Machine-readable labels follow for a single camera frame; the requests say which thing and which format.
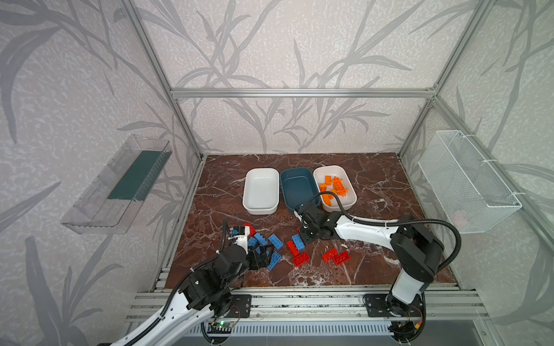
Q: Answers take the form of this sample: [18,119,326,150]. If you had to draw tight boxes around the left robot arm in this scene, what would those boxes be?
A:
[113,245,274,345]

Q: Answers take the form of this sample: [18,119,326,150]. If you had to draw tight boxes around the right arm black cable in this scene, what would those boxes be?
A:
[308,191,463,273]

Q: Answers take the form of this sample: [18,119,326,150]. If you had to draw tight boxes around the white plastic bin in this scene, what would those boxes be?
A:
[313,165,357,212]
[242,168,279,216]

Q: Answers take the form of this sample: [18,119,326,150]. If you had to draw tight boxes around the blue brick centre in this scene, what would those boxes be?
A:
[268,234,284,250]

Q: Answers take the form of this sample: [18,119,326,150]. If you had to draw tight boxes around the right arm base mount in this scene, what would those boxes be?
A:
[362,294,426,319]

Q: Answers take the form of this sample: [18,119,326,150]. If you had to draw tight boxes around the green circuit board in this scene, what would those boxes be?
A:
[206,321,233,334]

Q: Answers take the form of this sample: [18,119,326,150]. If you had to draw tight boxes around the clear wall shelf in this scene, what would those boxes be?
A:
[61,135,173,235]

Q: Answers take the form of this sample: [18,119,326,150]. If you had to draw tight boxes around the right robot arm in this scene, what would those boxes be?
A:
[294,202,451,310]

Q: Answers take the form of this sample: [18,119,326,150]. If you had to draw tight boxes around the orange lego chassis plate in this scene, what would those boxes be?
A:
[332,177,349,197]

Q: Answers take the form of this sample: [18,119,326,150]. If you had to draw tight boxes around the blue brick long left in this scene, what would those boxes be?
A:
[248,238,259,248]

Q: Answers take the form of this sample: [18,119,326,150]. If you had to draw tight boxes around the red brick sloped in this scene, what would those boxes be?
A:
[322,248,338,262]

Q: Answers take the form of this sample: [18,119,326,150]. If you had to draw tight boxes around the white wire basket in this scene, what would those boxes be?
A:
[418,130,522,234]

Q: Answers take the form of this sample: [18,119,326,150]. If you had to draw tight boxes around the blue brick upside down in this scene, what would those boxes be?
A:
[268,252,282,270]

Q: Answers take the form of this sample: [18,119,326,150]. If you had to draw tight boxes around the blue brick upper left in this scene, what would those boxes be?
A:
[254,233,269,246]

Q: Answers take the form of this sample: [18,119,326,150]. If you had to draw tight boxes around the right white plastic bin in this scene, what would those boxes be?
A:
[313,165,357,212]

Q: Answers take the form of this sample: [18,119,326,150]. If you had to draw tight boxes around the teal plastic bin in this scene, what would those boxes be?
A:
[280,167,320,213]

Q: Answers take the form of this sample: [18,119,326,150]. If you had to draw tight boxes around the left white plastic bin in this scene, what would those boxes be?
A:
[242,168,279,216]

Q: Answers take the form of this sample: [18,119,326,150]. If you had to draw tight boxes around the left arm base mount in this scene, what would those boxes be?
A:
[210,294,252,319]

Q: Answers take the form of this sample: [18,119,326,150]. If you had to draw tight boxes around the blue brick on red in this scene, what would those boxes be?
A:
[292,234,305,252]

